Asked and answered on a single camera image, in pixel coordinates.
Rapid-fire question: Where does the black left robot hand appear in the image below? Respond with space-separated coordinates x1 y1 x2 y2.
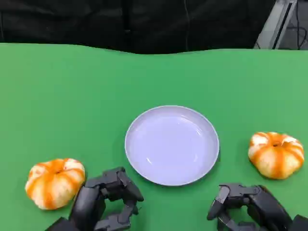
68 167 144 231

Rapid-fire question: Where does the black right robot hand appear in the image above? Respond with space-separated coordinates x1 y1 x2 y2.
206 184 293 231

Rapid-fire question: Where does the lilac plate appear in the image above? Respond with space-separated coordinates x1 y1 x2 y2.
124 105 220 187

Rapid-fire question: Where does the green table cloth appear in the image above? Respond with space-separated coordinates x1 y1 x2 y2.
0 42 308 231

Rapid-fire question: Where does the black backdrop cloth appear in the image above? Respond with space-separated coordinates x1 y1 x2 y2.
0 0 277 55

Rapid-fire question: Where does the thin black floor cable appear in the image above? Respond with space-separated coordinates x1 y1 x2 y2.
287 14 308 50

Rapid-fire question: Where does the grey metal frame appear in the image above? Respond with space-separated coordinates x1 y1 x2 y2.
254 0 300 50

